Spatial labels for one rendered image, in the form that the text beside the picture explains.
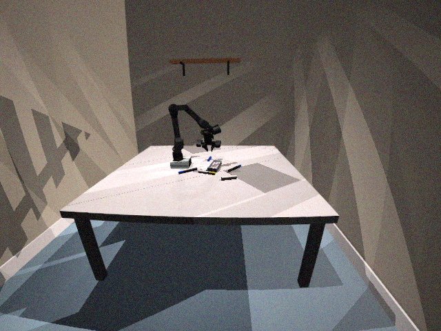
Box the grey keyboard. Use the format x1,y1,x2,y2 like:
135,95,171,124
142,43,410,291
207,160,222,172

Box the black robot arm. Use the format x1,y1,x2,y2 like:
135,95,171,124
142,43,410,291
168,103,221,161

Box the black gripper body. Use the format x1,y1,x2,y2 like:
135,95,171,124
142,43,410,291
196,137,221,148

